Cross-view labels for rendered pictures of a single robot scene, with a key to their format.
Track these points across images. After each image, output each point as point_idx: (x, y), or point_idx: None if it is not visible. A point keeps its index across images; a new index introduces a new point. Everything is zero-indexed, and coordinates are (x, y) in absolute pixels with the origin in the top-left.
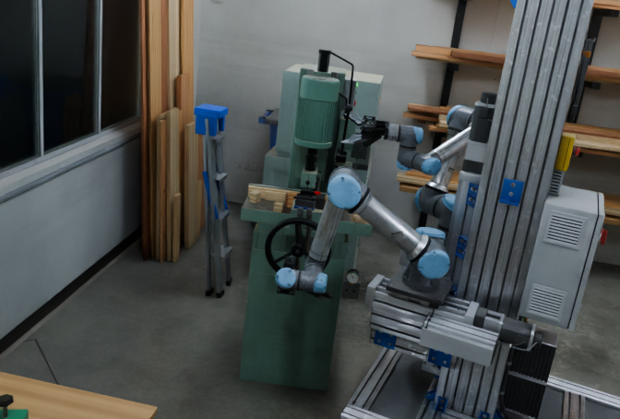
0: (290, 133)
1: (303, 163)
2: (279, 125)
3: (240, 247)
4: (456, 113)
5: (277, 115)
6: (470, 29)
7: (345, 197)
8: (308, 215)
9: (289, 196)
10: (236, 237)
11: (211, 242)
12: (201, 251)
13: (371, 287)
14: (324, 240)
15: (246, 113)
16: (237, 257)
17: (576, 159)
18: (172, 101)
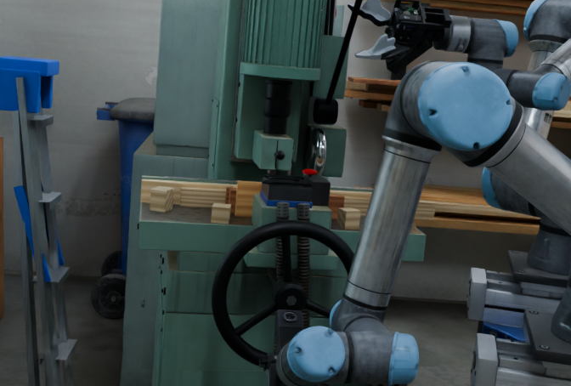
0: (180, 108)
1: (252, 127)
2: (158, 95)
3: (79, 347)
4: (546, 8)
5: (131, 104)
6: None
7: (476, 118)
8: (303, 218)
9: (239, 190)
10: (68, 330)
11: (22, 343)
12: (6, 360)
13: (489, 360)
14: (387, 252)
15: (67, 116)
16: (77, 364)
17: None
18: None
